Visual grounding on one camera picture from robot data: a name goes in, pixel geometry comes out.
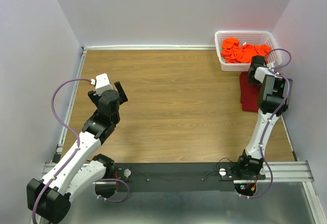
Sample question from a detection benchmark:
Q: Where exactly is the aluminium front rail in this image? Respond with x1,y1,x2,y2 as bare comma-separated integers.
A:
40,160,314,184

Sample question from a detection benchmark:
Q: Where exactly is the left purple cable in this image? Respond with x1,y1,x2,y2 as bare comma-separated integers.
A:
32,78,130,224

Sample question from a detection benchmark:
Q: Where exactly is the aluminium back rail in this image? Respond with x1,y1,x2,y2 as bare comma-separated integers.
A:
82,44,216,51

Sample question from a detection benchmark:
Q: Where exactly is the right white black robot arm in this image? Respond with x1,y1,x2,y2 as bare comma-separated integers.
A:
237,56,293,177

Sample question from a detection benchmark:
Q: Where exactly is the orange t-shirt in basket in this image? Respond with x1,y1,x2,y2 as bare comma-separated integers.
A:
220,38,272,64

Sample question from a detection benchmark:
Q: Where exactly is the purple cable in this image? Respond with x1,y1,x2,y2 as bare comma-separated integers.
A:
32,78,130,224
239,48,292,199

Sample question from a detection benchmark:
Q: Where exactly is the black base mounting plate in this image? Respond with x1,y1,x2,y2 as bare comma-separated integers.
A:
94,162,266,196

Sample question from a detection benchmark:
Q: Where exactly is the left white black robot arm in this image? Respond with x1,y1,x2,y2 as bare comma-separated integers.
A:
27,78,130,223

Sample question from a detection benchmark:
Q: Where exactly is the white plastic laundry basket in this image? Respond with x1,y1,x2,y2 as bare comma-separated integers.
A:
215,30,282,71

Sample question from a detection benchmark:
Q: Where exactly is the dark red t-shirt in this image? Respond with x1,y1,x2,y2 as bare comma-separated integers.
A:
239,72,260,112

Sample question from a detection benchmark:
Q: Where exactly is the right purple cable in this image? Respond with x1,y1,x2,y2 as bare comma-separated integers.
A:
239,48,292,199

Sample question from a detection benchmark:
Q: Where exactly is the aluminium right side rail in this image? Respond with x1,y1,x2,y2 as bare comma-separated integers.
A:
282,115,298,161

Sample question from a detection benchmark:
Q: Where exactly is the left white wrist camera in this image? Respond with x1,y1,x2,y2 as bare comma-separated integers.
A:
90,73,113,95

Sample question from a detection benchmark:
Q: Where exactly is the aluminium rail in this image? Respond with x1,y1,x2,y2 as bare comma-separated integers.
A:
82,44,216,51
51,48,87,163
40,160,314,184
282,115,298,161

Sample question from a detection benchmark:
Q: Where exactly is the aluminium left side rail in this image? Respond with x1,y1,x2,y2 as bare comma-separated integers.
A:
51,48,87,163

